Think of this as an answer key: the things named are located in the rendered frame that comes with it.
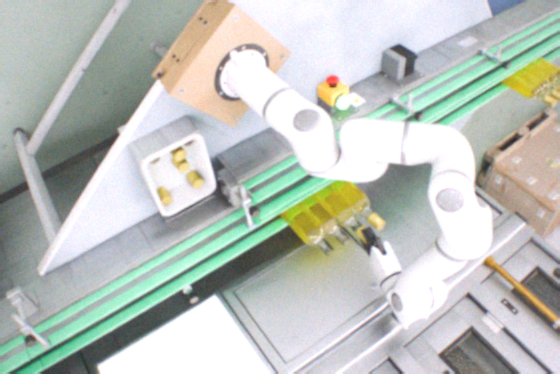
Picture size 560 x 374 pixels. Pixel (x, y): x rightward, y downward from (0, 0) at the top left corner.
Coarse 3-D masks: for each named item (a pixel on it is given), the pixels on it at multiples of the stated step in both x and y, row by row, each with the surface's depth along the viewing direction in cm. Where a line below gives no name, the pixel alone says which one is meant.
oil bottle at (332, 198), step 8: (320, 192) 140; (328, 192) 139; (336, 192) 139; (328, 200) 137; (336, 200) 137; (344, 200) 137; (336, 208) 135; (344, 208) 135; (352, 208) 135; (344, 216) 134; (352, 216) 134; (344, 224) 135
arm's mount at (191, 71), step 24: (216, 0) 104; (192, 24) 104; (216, 24) 99; (240, 24) 101; (192, 48) 102; (216, 48) 101; (240, 48) 105; (264, 48) 110; (168, 72) 104; (192, 72) 102; (216, 72) 106; (192, 96) 106; (216, 96) 111
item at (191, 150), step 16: (176, 144) 114; (192, 144) 125; (144, 160) 111; (160, 160) 123; (192, 160) 130; (208, 160) 123; (160, 176) 126; (176, 176) 130; (208, 176) 129; (176, 192) 131; (192, 192) 131; (208, 192) 131; (160, 208) 124; (176, 208) 128
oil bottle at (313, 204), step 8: (304, 200) 138; (312, 200) 138; (320, 200) 138; (312, 208) 136; (320, 208) 136; (328, 208) 135; (320, 216) 134; (328, 216) 133; (336, 216) 133; (328, 224) 132; (336, 224) 132; (328, 232) 133
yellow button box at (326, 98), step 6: (318, 84) 142; (324, 84) 142; (336, 84) 141; (342, 84) 141; (318, 90) 143; (324, 90) 140; (330, 90) 140; (336, 90) 140; (342, 90) 140; (348, 90) 141; (318, 96) 146; (324, 96) 142; (330, 96) 139; (336, 96) 140; (348, 96) 143; (324, 102) 144; (330, 102) 141; (330, 108) 143; (336, 108) 143
